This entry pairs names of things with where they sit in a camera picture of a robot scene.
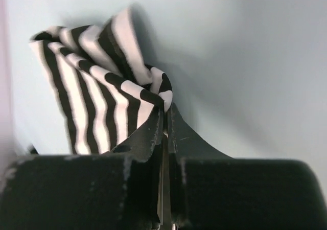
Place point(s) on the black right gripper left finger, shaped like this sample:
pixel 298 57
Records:
pixel 141 142

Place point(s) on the black white striped tank top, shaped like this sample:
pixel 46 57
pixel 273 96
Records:
pixel 101 83

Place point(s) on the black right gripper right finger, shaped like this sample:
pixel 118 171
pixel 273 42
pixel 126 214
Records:
pixel 183 141

